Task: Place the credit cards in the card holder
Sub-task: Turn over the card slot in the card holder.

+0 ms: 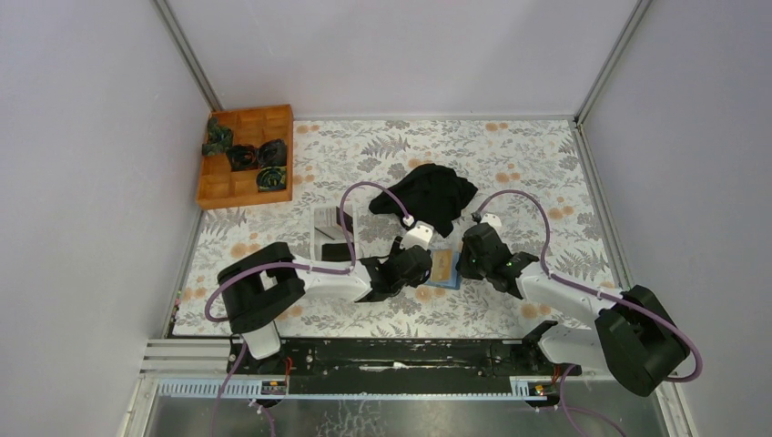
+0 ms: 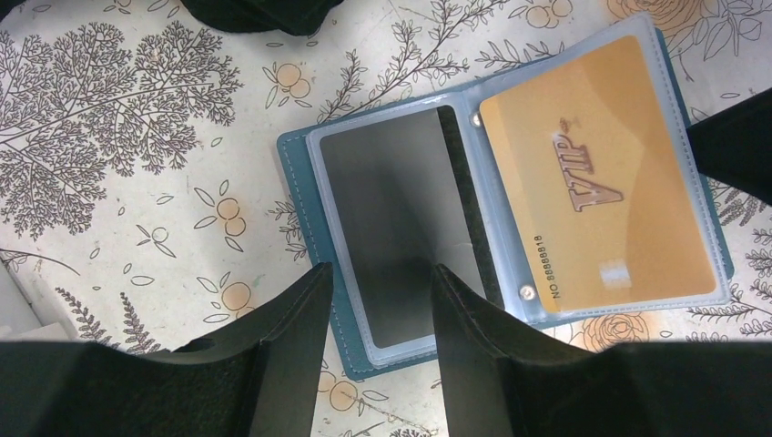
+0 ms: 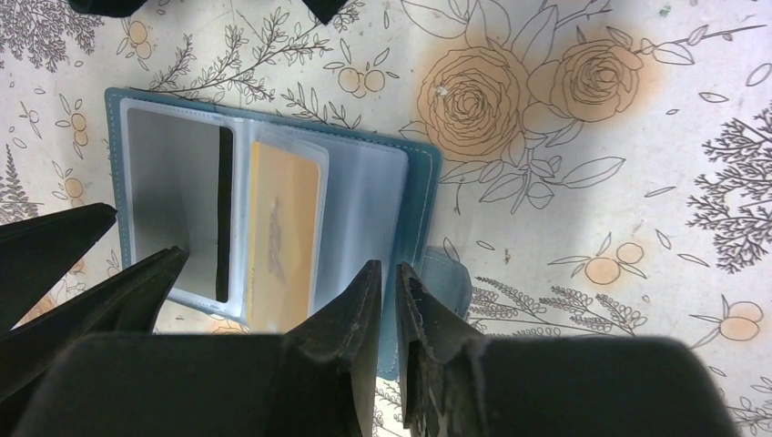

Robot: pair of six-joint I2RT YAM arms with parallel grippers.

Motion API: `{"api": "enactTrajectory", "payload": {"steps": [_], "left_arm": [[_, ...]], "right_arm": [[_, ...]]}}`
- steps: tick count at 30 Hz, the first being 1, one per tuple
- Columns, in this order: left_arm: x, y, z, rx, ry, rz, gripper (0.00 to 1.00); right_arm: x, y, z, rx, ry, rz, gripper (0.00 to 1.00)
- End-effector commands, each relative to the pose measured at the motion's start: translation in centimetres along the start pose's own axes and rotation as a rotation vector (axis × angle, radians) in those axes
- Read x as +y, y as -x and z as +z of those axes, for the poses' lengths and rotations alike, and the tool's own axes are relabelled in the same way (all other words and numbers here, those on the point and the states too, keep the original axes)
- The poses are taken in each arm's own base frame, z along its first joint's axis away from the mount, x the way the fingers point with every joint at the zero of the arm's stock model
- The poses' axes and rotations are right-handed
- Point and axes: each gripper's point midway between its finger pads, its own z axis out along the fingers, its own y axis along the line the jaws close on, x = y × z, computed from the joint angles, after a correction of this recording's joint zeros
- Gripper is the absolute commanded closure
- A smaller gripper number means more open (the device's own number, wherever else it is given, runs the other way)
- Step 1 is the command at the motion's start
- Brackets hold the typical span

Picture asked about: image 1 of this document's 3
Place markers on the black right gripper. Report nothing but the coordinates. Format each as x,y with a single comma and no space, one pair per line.
462,263

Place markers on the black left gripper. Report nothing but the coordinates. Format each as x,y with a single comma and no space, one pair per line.
396,249

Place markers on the blue leather card holder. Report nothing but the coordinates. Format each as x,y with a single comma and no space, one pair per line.
458,278

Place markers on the black card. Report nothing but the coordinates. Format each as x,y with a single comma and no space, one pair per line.
335,252

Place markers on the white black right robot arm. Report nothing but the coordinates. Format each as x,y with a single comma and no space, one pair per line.
626,333

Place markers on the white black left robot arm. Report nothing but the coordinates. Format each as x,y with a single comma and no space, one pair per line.
258,288

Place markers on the white plastic card box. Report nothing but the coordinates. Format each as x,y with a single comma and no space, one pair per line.
319,238

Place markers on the stack of credit cards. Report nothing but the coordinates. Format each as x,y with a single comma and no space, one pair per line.
329,219

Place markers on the black crumpled cloth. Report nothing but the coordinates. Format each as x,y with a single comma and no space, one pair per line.
435,195

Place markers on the dark rolled sock bottom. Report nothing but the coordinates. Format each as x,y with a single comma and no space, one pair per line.
271,179

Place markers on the dark rolled sock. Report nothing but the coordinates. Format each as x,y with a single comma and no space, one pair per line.
242,157
219,139
271,179
273,153

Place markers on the dark rolled sock right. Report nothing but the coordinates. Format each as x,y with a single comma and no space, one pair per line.
273,153

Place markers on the dark rolled sock middle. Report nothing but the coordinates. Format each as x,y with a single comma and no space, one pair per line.
242,157

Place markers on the wooden compartment tray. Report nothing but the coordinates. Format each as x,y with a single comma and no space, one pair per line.
218,186

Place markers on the dark rolled sock top left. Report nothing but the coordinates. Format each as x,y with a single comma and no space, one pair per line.
219,139

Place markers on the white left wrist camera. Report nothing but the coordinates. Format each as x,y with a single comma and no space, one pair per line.
418,233

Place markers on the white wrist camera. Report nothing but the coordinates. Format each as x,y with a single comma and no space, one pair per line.
491,220
418,233

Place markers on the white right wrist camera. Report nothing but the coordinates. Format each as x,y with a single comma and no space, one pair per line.
491,220

